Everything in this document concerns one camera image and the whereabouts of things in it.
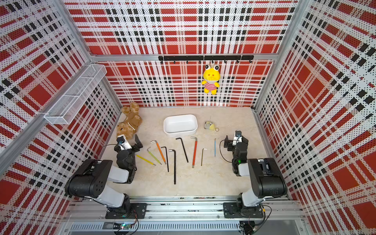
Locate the blue hex key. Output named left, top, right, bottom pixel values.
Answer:
left=213, top=138, right=218, bottom=157

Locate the thin olive hex key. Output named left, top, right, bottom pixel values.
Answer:
left=200, top=148, right=207, bottom=166

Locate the red hex key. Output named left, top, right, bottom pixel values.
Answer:
left=190, top=137, right=198, bottom=168

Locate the long black hex key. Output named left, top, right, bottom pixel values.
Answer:
left=168, top=149, right=177, bottom=185

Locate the black medium hex key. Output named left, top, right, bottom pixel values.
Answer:
left=176, top=137, right=189, bottom=163

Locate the white plastic storage box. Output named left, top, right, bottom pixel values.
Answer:
left=163, top=114, right=198, bottom=138

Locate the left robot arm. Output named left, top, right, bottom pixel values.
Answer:
left=65, top=134, right=147, bottom=219

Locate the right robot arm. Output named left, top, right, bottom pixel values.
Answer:
left=223, top=133, right=287, bottom=218

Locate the green hex key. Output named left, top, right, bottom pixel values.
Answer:
left=147, top=147, right=162, bottom=164

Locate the yellow hex key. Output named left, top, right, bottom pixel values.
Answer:
left=136, top=154, right=156, bottom=166

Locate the orange hex key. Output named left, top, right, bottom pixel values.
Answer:
left=150, top=140, right=167, bottom=165

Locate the thin black hex key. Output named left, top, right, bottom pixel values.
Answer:
left=161, top=146, right=169, bottom=172

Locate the brown teddy bear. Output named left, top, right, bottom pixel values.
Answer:
left=117, top=102, right=143, bottom=140

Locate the yellow frog plush toy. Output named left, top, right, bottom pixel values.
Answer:
left=202, top=65, right=220, bottom=95

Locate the green circuit board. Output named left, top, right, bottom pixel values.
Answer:
left=113, top=223, right=133, bottom=231

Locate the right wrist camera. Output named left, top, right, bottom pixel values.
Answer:
left=233, top=130, right=242, bottom=146

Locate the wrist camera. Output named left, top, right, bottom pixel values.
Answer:
left=233, top=130, right=242, bottom=146
left=114, top=134, right=132, bottom=152

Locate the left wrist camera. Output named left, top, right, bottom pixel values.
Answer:
left=114, top=134, right=132, bottom=152

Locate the small yellow keychain toy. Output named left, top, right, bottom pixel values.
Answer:
left=204, top=121, right=219, bottom=132

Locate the white wire mesh basket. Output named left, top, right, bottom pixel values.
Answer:
left=44, top=64, right=106, bottom=125

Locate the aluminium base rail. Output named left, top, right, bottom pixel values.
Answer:
left=59, top=196, right=309, bottom=235

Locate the black hook rail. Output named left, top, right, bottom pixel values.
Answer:
left=158, top=55, right=255, bottom=63

